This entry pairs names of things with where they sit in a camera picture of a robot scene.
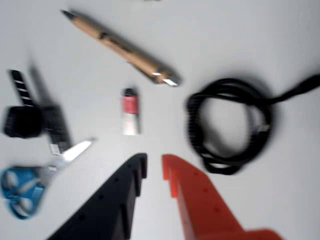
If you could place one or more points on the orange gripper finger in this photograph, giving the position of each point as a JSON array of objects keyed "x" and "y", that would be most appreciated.
[{"x": 200, "y": 205}]

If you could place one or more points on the red and silver usb stick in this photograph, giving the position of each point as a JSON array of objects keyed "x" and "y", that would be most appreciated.
[{"x": 130, "y": 110}]

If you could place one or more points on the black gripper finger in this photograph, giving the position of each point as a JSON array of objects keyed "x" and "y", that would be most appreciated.
[{"x": 107, "y": 205}]

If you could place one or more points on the wooden ballpoint pen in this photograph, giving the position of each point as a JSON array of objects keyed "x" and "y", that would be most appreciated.
[{"x": 125, "y": 50}]

